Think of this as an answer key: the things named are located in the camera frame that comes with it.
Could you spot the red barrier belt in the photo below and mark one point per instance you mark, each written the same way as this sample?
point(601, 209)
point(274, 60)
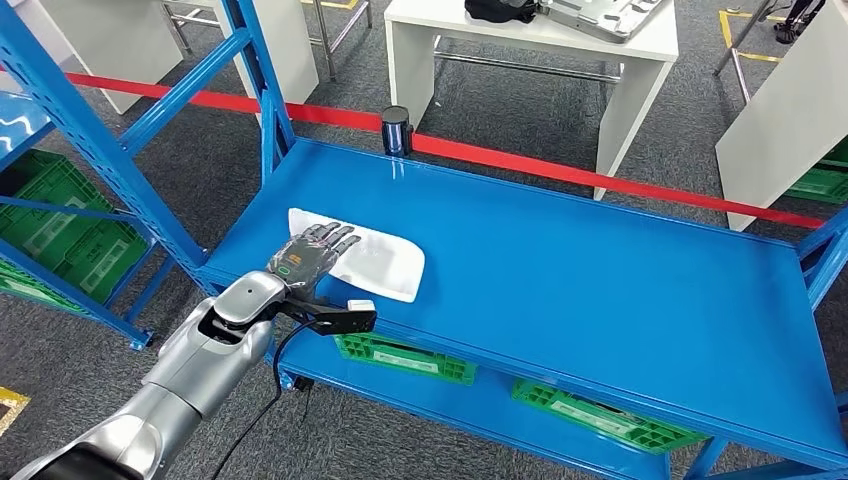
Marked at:
point(331, 116)
point(596, 179)

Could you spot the white curved plastic part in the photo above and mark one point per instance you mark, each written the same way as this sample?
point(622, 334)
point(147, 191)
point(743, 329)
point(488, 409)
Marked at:
point(384, 265)

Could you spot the blue metal shelf rack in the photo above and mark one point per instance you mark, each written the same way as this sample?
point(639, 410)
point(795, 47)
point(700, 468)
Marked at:
point(563, 278)
point(20, 126)

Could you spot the white table with steel bar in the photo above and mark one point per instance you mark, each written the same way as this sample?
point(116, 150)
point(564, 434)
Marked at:
point(530, 46)

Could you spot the black stanchion post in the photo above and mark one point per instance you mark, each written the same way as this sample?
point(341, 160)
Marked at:
point(397, 129)

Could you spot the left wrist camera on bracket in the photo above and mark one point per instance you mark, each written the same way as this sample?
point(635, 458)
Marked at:
point(338, 321)

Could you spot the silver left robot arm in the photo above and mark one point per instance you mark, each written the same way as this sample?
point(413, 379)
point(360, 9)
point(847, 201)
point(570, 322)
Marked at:
point(199, 371)

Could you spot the grey metal tray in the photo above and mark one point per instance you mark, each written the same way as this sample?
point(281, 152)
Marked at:
point(603, 16)

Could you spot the white panel table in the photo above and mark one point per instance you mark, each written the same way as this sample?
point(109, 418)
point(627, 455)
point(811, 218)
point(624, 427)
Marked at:
point(788, 132)

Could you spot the steel stool frame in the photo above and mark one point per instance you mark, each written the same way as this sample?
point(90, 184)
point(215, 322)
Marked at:
point(735, 66)

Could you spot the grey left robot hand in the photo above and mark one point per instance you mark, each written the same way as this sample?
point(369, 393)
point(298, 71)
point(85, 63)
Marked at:
point(301, 258)

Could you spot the black bag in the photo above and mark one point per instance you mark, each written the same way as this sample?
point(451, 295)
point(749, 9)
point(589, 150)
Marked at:
point(500, 10)

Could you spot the yellow floor tape square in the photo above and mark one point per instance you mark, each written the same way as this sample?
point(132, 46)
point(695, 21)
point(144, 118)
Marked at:
point(14, 401)

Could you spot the green plastic crate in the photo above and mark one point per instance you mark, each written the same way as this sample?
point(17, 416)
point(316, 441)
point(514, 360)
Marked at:
point(102, 265)
point(609, 417)
point(33, 291)
point(404, 361)
point(821, 185)
point(53, 212)
point(838, 156)

